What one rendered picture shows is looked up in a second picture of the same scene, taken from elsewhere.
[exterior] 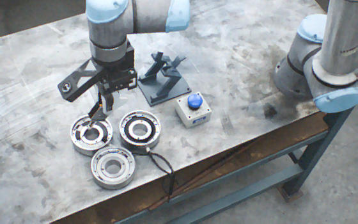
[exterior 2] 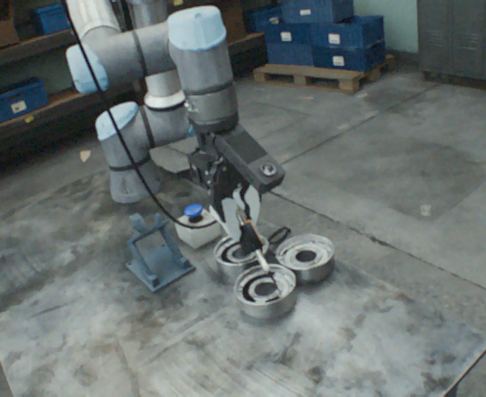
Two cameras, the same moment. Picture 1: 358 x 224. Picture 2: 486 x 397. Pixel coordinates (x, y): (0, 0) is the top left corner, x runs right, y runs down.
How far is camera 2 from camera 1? 1.17 m
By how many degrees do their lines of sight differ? 65
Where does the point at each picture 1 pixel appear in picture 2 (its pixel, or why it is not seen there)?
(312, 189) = not seen: hidden behind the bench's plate
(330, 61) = (175, 76)
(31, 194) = (383, 325)
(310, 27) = (119, 114)
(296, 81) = (152, 169)
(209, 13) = (35, 261)
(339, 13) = (164, 16)
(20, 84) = not seen: outside the picture
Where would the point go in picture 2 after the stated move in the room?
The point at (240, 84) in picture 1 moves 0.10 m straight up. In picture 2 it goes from (150, 217) to (138, 181)
